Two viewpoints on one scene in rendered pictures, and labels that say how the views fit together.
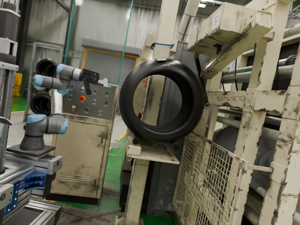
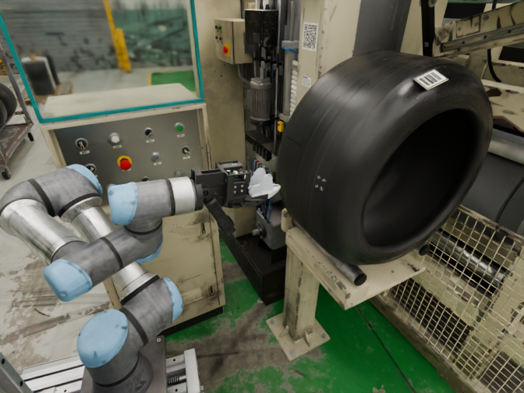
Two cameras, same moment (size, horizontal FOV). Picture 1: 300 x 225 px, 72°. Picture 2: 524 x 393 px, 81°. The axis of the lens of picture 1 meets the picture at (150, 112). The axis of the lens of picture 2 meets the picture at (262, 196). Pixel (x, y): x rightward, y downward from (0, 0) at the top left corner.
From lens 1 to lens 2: 1.09 m
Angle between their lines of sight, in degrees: 34
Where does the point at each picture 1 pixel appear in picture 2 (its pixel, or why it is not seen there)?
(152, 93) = not seen: hidden behind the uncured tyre
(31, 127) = (109, 370)
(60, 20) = not seen: outside the picture
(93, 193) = (214, 303)
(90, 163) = (194, 270)
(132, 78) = (363, 166)
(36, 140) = (134, 377)
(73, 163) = not seen: hidden behind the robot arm
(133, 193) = (304, 298)
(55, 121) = (153, 313)
